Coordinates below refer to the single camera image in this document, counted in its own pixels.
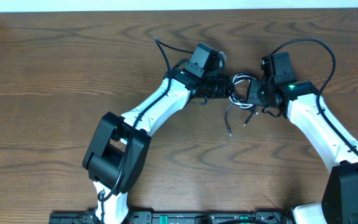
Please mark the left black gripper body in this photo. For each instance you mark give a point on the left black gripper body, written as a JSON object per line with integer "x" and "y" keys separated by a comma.
{"x": 217, "y": 88}

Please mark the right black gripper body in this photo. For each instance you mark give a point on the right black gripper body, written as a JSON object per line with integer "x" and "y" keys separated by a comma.
{"x": 258, "y": 93}

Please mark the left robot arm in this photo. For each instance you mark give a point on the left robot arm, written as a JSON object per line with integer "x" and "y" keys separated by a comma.
{"x": 116, "y": 154}

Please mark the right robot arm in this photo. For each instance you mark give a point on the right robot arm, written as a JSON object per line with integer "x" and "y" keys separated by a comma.
{"x": 300, "y": 103}

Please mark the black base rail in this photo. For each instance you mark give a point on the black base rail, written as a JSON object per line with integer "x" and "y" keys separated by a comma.
{"x": 147, "y": 217}

